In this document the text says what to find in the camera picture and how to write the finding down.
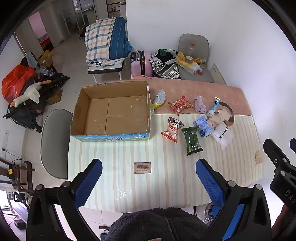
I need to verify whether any dark wooden furniture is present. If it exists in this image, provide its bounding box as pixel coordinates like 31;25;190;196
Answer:
0;158;36;193

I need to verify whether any grey cushioned chair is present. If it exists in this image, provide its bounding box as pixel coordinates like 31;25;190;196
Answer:
178;34;215;83

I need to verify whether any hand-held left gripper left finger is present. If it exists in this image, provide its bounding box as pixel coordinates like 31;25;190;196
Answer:
26;158;103;241

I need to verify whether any red snack packet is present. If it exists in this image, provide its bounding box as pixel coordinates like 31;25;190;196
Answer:
168;95;194;116

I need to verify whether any patterned black white bag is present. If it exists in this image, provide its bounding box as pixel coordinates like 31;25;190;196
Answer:
149;49;182;79

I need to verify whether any yellow cardboard box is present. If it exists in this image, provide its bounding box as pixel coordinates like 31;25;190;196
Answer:
37;50;53;66

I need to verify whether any yellow plastic bag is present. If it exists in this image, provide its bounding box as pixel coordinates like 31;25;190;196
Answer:
176;52;200;75

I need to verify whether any green wet wipes packet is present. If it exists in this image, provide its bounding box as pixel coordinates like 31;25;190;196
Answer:
181;126;204;156

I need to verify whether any plaid folded bedding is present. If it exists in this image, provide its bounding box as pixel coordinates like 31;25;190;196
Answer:
84;17;133;62

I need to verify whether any light blue tissue packet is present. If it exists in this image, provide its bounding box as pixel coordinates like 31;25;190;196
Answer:
193;115;213;138

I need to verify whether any pink suitcase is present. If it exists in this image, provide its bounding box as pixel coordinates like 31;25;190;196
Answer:
130;50;153;78

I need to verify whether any purple sock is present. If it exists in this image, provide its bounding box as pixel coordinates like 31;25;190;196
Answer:
194;96;207;114

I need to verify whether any orange cartoon snack packet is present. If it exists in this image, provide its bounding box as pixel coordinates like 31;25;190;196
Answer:
161;116;185;143

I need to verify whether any clear plastic bottle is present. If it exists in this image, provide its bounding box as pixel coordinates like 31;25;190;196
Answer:
185;43;196;57

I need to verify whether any dark fleece garment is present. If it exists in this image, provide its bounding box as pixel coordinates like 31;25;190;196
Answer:
107;207;210;241

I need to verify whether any white soft packet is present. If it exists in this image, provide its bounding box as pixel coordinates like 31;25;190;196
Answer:
211;123;234;150

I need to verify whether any orange plastic bag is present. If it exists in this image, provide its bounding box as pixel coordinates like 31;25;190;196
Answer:
2;64;37;103

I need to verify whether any blue white tube packet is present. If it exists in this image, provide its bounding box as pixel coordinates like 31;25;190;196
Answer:
205;97;222;118

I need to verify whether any white metal bench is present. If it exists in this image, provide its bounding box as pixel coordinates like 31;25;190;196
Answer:
87;58;130;82

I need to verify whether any yellow banana plush pouch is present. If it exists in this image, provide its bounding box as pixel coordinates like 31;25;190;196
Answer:
153;89;166;109

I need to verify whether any grey round-back chair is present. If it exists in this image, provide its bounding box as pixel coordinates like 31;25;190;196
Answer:
40;108;74;180

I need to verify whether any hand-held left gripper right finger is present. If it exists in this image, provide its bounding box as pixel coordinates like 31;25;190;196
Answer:
195;158;272;241

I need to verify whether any light blue cloth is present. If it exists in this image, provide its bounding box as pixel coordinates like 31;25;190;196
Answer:
25;52;38;67

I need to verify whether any black folded stroller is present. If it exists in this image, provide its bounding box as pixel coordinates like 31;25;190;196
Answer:
3;73;71;133

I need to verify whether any person's right hand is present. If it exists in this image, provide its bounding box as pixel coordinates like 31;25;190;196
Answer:
275;205;290;234

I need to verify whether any small brown cardboard box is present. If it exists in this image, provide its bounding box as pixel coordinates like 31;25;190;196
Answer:
46;89;63;105

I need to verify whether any white leaning board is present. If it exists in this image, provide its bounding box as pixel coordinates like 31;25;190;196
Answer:
209;63;227;85

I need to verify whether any white goose plush toy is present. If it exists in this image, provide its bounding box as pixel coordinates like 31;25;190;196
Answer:
10;80;51;108

